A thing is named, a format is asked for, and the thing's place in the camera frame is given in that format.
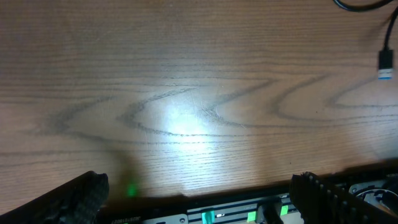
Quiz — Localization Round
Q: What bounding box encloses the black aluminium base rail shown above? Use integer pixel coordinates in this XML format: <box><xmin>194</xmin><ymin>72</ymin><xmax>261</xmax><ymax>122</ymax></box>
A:
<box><xmin>102</xmin><ymin>167</ymin><xmax>398</xmax><ymax>224</ymax></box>

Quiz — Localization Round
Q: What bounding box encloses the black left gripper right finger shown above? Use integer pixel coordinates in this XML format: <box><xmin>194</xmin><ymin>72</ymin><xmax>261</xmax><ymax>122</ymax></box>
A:
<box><xmin>289</xmin><ymin>172</ymin><xmax>397</xmax><ymax>224</ymax></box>

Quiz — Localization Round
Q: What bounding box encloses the black USB cable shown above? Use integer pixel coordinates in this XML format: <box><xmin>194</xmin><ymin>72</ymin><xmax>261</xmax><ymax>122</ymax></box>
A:
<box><xmin>332</xmin><ymin>0</ymin><xmax>398</xmax><ymax>80</ymax></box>

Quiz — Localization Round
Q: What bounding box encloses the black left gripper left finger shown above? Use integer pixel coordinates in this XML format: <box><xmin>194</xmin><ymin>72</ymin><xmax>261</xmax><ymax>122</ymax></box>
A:
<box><xmin>1</xmin><ymin>171</ymin><xmax>109</xmax><ymax>224</ymax></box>

